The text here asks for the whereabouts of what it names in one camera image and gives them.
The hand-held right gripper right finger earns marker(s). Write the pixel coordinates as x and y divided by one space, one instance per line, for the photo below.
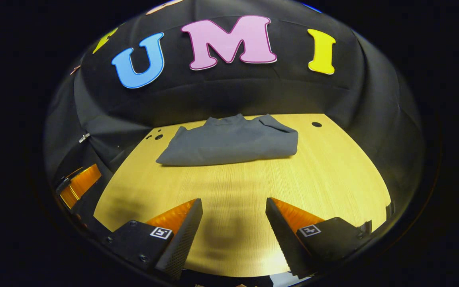
285 239

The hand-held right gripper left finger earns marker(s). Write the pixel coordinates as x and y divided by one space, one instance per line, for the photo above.
181 239

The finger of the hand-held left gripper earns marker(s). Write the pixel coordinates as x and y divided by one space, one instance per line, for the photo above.
81 183

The grey button-up shirt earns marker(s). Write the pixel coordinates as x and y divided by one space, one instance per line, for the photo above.
229 143

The small metal clip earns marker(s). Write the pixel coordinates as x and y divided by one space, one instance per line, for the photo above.
84 138

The small copper clip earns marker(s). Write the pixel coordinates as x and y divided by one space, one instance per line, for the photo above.
75 70

